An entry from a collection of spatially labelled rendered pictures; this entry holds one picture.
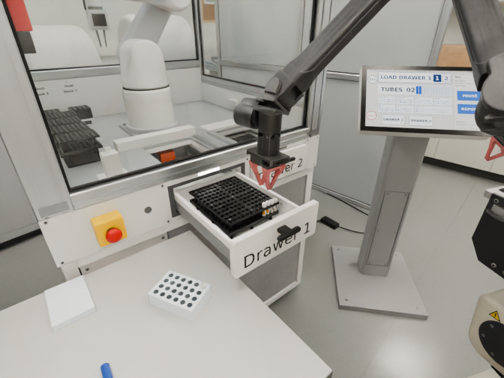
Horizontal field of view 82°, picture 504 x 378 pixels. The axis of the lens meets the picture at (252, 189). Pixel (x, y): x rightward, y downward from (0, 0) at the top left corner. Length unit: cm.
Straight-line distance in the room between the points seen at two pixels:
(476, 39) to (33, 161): 89
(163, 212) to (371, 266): 134
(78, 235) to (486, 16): 98
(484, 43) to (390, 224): 122
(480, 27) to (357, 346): 138
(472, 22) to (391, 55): 165
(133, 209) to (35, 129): 31
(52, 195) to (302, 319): 131
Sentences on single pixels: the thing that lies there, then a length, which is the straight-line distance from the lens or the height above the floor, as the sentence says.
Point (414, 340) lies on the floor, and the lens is 180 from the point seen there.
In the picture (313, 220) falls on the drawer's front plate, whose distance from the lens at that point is 84.
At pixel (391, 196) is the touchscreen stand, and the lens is 165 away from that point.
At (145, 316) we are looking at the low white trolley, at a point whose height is 76.
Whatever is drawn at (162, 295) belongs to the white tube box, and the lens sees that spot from 77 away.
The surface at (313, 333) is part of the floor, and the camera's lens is 167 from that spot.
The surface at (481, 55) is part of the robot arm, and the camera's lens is 65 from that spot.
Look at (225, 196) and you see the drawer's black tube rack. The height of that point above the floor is 90.
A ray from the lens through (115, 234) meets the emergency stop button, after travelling 83.
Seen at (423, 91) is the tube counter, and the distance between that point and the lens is 150.
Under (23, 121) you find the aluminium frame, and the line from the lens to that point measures 77.
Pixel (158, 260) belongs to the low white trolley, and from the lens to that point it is 90.
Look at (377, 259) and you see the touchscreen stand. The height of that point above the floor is 17.
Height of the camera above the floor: 135
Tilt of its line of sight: 29 degrees down
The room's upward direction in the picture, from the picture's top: straight up
